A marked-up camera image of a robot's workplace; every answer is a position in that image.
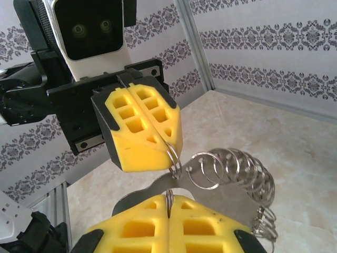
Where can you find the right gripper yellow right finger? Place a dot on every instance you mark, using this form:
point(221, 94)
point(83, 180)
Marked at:
point(210, 224)

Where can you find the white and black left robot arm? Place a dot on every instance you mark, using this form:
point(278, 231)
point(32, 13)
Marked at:
point(15, 218)

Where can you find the metal keyring holder with rings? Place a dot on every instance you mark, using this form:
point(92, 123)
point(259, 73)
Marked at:
point(223, 195)

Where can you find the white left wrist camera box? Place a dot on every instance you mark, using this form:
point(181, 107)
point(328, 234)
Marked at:
point(89, 29)

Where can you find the aluminium left corner post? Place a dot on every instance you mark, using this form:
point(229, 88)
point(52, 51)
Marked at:
point(196, 44)

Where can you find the aluminium left side rail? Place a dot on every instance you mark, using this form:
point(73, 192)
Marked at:
point(58, 205)

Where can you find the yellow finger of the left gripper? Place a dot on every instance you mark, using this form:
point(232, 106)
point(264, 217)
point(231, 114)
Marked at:
point(131, 153)
point(171, 124)

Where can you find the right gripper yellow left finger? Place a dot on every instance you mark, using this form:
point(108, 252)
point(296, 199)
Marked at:
point(147, 218)

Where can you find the aluminium back wall rail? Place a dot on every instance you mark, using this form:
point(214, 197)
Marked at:
point(276, 105)

